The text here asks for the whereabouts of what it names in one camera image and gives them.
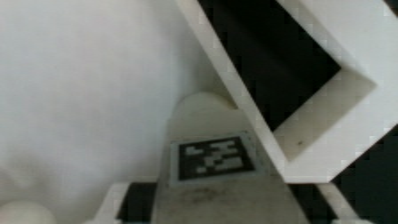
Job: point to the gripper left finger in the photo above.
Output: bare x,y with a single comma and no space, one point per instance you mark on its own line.
126,205

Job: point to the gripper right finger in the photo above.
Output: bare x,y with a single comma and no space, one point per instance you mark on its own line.
324,204

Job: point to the white table leg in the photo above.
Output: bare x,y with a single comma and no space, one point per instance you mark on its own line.
221,187

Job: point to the white square table top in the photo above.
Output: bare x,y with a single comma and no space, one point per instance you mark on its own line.
103,60

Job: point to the white U-shaped obstacle fence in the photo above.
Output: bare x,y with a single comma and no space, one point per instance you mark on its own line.
350,112

